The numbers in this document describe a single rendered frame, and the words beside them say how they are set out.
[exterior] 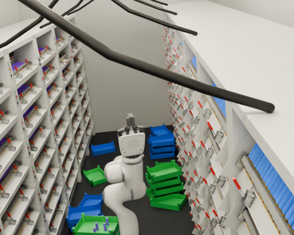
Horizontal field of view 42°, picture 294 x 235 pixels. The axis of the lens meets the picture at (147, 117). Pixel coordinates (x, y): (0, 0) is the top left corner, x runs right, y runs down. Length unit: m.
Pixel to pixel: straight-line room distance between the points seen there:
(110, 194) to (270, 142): 1.28
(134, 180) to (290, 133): 0.86
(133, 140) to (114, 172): 0.16
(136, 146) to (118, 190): 0.53
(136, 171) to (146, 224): 2.07
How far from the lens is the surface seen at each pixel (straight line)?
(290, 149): 0.81
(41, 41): 4.04
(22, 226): 2.90
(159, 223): 3.60
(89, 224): 3.01
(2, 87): 2.69
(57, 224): 3.55
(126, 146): 1.50
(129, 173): 1.57
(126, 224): 2.04
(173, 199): 3.90
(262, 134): 0.88
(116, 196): 2.00
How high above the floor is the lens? 2.07
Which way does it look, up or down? 20 degrees down
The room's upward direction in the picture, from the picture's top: 7 degrees counter-clockwise
